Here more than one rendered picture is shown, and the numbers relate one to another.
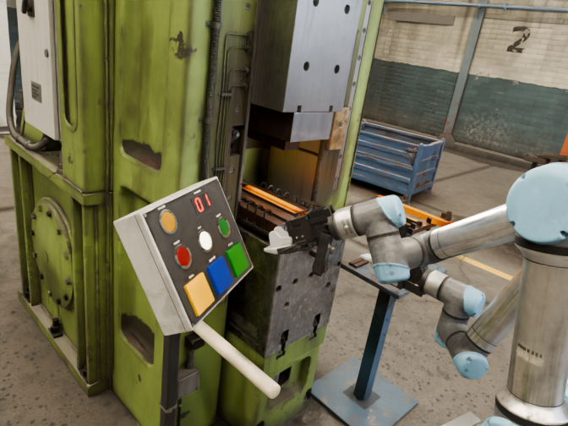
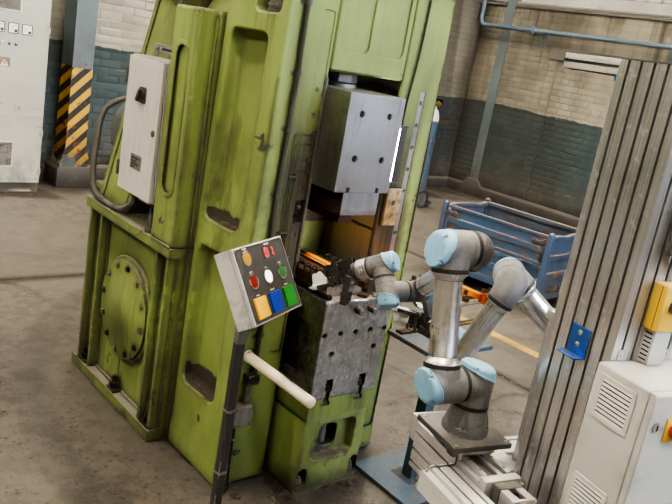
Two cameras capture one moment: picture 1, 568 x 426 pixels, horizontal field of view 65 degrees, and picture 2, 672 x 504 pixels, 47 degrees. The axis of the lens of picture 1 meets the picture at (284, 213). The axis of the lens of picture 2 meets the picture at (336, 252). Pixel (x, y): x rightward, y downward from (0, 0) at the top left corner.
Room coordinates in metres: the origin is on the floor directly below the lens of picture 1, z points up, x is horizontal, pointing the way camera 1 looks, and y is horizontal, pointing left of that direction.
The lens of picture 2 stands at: (-1.63, -0.33, 1.93)
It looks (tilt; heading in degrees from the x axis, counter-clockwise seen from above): 15 degrees down; 6
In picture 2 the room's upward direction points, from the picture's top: 10 degrees clockwise
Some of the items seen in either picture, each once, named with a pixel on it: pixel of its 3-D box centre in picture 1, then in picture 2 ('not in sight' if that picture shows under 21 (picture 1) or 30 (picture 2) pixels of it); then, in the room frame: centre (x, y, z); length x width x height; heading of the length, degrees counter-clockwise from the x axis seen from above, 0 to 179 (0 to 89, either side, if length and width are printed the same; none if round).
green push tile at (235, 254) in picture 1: (236, 259); (289, 295); (1.06, 0.11, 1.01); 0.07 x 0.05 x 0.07; 163
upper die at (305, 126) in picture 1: (269, 113); (328, 191); (1.62, 0.10, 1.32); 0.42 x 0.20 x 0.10; 48
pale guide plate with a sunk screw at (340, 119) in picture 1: (337, 128); (390, 207); (1.80, -0.17, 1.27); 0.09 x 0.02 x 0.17; 138
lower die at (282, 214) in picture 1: (258, 206); (314, 270); (1.62, 0.10, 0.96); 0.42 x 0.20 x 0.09; 48
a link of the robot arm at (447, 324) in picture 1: (453, 330); not in sight; (1.07, -0.52, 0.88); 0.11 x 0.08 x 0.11; 1
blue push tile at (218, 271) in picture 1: (218, 275); (275, 301); (0.96, 0.14, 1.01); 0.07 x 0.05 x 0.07; 163
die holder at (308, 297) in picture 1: (259, 262); (313, 323); (1.66, 0.07, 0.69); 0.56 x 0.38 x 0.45; 48
